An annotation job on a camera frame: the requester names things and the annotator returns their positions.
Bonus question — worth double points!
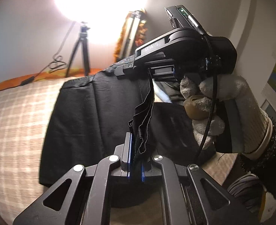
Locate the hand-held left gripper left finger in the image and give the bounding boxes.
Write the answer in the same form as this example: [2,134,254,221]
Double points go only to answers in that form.
[13,132,135,225]

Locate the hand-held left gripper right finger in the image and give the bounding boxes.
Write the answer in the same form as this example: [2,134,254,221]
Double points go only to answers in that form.
[140,154,260,225]

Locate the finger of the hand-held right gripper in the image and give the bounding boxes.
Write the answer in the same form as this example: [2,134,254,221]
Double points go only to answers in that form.
[114,62,135,77]

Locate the black pants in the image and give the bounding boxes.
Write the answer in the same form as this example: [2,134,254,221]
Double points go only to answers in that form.
[38,56,223,209]

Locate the person's right forearm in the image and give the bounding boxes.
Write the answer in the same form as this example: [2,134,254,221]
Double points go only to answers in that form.
[238,119,276,188]

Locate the person's right hand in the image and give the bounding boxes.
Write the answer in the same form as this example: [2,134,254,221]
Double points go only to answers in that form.
[180,73,273,155]

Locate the folded tripod in patterned bag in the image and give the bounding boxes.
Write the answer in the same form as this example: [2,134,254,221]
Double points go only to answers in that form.
[115,9,150,62]

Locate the black tripod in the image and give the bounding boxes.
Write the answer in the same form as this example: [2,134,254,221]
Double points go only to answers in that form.
[65,22,91,77]

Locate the bright round studio light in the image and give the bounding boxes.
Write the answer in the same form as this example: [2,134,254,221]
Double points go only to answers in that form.
[54,0,150,47]

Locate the person's striped garment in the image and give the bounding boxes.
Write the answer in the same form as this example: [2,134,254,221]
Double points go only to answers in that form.
[227,175,266,207]

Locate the orange bed sheet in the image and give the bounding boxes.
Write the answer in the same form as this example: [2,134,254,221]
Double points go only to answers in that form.
[0,68,106,94]

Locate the beige checked blanket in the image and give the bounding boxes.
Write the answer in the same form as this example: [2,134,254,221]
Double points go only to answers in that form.
[0,76,240,225]

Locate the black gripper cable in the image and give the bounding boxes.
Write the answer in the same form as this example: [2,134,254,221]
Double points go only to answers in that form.
[187,14,220,163]

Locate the black power cable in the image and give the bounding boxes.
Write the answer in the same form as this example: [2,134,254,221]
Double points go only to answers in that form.
[21,21,77,86]

